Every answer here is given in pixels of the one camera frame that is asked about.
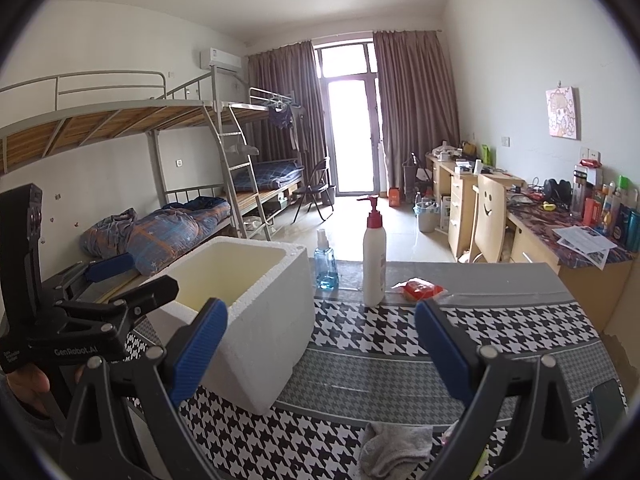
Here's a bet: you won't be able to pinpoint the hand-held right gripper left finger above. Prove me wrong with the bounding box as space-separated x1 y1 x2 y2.
60 297 230 480

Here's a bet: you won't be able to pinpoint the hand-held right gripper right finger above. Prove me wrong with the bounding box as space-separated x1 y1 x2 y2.
415 299 598 480

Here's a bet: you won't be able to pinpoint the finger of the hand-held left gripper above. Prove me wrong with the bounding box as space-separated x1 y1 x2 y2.
55 275 180 333
42 252 136 306

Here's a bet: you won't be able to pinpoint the white foam box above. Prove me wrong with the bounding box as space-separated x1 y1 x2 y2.
137 236 316 416

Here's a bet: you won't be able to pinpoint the grey sock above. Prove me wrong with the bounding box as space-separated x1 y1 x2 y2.
359 421 435 479

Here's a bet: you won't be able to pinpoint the person's left hand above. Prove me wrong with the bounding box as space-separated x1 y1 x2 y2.
7 362 86 418

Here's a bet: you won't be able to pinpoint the red packet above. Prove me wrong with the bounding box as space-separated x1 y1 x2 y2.
391 278 445 303

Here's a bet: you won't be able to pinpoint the blue orange plaid quilt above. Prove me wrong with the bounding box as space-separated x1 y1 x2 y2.
80 197 232 276

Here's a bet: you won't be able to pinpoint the houndstooth tablecloth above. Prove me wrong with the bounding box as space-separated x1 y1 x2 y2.
125 260 636 480

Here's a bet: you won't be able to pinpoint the white pump bottle red cap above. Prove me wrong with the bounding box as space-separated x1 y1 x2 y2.
356 195 387 308

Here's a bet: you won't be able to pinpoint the grey trash bin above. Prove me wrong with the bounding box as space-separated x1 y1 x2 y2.
414 202 442 233

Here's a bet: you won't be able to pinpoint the wooden smiley chair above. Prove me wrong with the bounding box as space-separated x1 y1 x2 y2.
470 174 511 264

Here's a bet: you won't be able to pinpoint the blue spray bottle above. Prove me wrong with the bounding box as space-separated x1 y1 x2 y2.
314 228 340 290

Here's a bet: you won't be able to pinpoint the wooden desk with drawers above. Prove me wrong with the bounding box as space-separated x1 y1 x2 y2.
425 152 526 261

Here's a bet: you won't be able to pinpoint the long grey metal bunk bed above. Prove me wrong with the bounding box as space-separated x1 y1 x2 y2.
0 71 273 291

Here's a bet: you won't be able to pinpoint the wooden desk patterned top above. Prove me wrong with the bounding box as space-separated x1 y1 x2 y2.
505 192 638 331

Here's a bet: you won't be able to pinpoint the blue plaid mattress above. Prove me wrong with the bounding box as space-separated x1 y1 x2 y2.
232 157 305 192

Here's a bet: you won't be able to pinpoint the printed paper sheets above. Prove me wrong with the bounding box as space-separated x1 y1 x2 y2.
552 225 618 267

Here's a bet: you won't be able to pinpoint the dark flat object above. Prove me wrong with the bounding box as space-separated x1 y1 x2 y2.
589 379 628 438

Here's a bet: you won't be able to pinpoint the black headphones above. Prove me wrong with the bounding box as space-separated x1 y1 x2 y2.
542 178 571 206

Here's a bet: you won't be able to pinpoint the black folding chair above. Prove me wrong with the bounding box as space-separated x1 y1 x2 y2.
292 156 336 223

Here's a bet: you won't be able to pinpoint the short grey metal bunk bed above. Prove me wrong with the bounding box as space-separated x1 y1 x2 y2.
220 87 306 223

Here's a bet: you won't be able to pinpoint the row of toiletry bottles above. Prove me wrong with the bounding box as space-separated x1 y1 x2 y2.
572 160 640 253

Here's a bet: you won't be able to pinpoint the dark hanging clothes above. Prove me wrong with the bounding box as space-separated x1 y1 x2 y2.
267 102 306 128

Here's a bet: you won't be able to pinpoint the glass balcony door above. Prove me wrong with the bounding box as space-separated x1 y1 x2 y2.
314 40 388 196

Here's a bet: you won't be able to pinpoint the white air conditioner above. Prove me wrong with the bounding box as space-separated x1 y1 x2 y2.
200 48 242 72

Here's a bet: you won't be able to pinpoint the wide brown curtain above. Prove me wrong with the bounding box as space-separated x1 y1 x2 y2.
372 30 461 196

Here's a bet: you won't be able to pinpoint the narrow brown curtain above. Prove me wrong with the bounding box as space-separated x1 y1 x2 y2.
247 42 326 166

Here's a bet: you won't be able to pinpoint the pink wall poster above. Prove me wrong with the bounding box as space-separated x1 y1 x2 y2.
546 86 582 139

